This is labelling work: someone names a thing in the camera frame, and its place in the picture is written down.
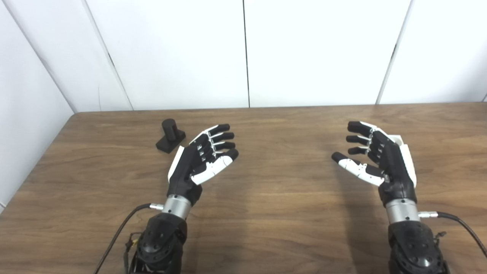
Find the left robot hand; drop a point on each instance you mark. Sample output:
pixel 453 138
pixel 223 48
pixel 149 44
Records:
pixel 186 167

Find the black peg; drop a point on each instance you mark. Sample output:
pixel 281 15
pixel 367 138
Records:
pixel 169 131

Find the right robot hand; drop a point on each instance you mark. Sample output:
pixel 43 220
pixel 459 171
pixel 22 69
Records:
pixel 393 167

